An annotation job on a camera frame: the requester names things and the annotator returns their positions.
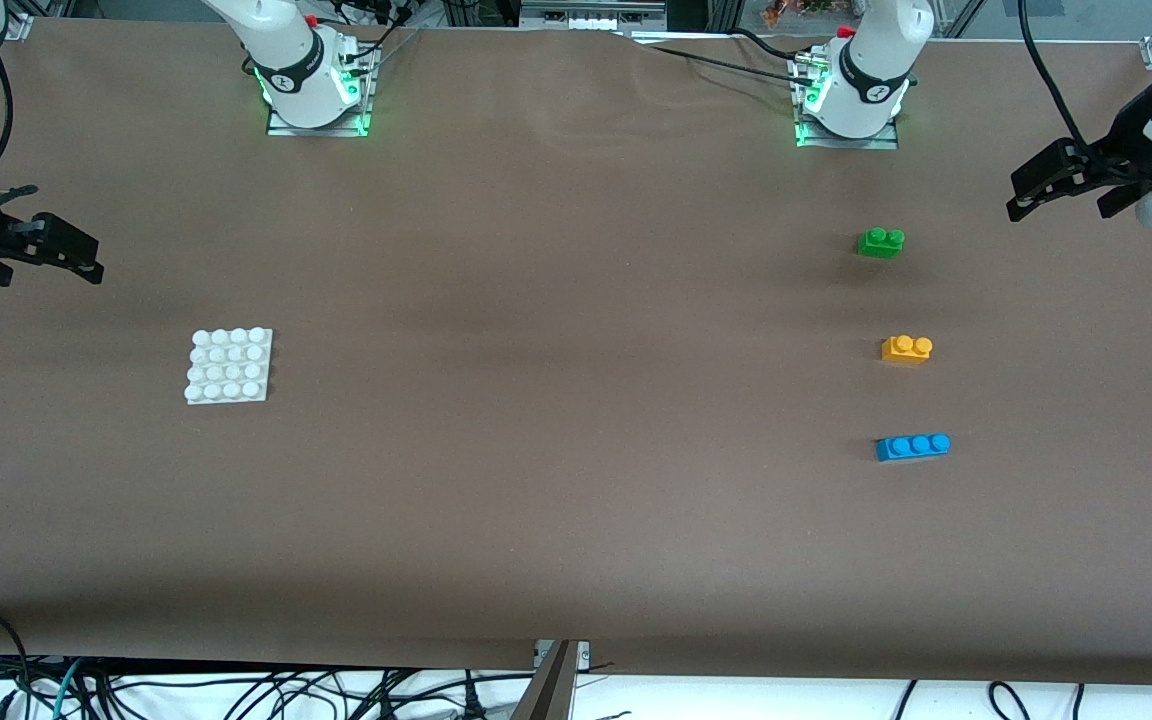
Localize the brown table cover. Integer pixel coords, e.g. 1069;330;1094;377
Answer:
0;18;1152;687

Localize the aluminium frame strut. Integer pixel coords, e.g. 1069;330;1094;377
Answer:
511;640;592;720

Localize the white studded base plate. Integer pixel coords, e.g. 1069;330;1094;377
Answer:
184;327;274;406

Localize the grey equipment box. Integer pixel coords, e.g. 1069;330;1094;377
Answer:
519;0;669;31

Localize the teal floor cable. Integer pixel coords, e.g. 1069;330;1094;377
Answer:
50;658;85;720

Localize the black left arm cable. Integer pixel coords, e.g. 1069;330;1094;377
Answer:
1019;0;1089;149

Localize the blue three-stud block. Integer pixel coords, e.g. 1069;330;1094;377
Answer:
875;433;952;463

